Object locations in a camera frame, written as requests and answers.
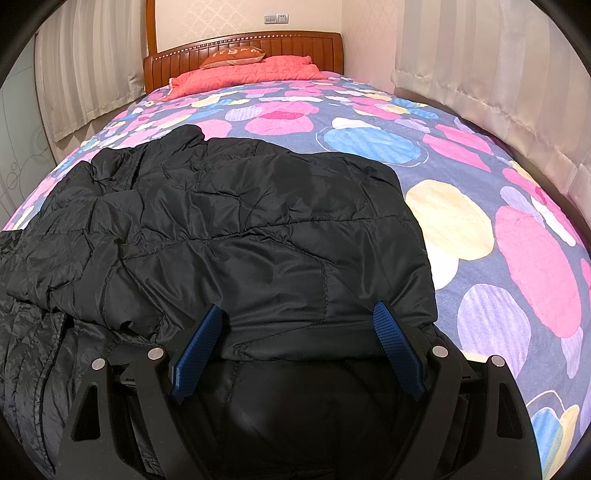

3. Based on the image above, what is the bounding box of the circle-patterned bed sheet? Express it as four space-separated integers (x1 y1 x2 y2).
0 76 591 467

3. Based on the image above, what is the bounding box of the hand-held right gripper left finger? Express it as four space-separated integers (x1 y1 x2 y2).
58 302 230 480

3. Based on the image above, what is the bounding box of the red pillow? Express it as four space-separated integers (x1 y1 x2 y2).
167 54 324 101

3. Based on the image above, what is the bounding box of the wooden headboard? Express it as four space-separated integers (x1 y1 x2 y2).
143 31 345 95

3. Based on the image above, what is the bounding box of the cream striped curtain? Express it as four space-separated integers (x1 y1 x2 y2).
390 0 591 241
34 0 148 143

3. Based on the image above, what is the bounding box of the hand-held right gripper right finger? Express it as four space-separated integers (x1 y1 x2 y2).
372 301 533 480

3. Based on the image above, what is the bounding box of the black puffer jacket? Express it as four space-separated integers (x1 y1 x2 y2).
0 124 439 480

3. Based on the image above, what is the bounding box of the wooden door frame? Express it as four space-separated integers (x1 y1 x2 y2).
146 0 158 56

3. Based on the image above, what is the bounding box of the orange embroidered cushion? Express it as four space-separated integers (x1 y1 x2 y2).
199 46 266 70

